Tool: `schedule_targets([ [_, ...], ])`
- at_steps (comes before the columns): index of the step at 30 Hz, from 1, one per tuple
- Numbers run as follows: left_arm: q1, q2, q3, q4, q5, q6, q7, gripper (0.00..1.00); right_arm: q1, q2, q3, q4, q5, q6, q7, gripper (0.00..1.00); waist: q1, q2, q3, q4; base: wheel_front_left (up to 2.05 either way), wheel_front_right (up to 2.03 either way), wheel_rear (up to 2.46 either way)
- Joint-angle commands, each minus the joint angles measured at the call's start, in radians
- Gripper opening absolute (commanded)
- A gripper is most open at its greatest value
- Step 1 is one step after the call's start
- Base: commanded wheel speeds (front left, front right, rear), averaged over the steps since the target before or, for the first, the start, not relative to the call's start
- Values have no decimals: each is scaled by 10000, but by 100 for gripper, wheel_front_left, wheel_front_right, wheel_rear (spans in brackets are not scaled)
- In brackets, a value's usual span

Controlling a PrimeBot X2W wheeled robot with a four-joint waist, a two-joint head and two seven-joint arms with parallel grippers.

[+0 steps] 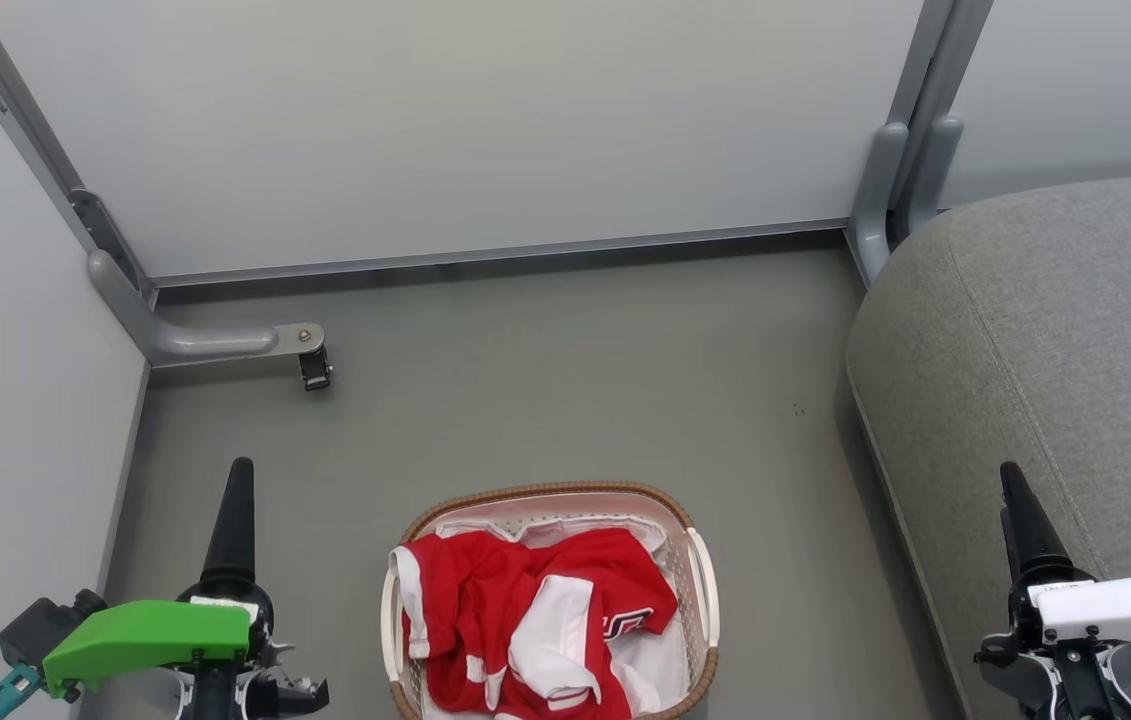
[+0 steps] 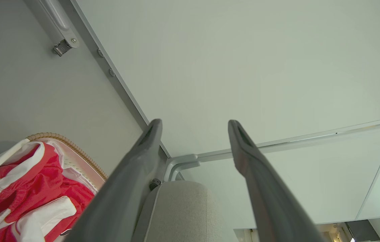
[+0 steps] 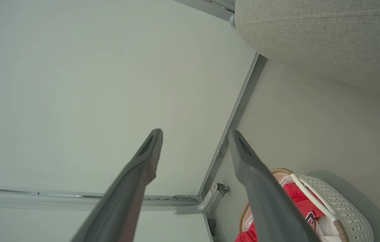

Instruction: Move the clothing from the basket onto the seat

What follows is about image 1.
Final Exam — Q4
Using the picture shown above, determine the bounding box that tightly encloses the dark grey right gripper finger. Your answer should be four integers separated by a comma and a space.
1000, 462, 1076, 586

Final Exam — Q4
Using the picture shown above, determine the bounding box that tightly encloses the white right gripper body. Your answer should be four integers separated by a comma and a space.
975, 572, 1131, 720

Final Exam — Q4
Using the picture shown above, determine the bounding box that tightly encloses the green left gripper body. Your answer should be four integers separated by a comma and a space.
43, 580, 329, 720

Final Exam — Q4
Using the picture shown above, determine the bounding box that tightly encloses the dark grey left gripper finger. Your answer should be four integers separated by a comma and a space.
200, 458, 257, 586

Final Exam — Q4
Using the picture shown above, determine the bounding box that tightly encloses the grey fabric sofa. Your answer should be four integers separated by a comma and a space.
845, 175, 1131, 720

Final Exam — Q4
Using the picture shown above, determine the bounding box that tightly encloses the black caster wheel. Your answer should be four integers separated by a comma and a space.
298, 345, 334, 392

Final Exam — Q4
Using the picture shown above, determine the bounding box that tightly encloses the grey partition foot with caster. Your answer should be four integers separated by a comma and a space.
0, 0, 326, 369

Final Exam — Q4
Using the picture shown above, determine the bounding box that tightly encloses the woven white laundry basket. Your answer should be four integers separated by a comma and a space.
380, 482, 721, 720

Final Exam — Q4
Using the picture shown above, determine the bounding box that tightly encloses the teal left camera connector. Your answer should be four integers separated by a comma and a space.
0, 664, 46, 720

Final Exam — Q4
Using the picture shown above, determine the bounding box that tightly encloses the grey partition bottom rail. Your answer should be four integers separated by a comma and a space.
147, 218, 851, 293

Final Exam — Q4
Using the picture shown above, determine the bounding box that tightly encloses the grey double partition post foot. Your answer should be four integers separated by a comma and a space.
847, 0, 996, 289

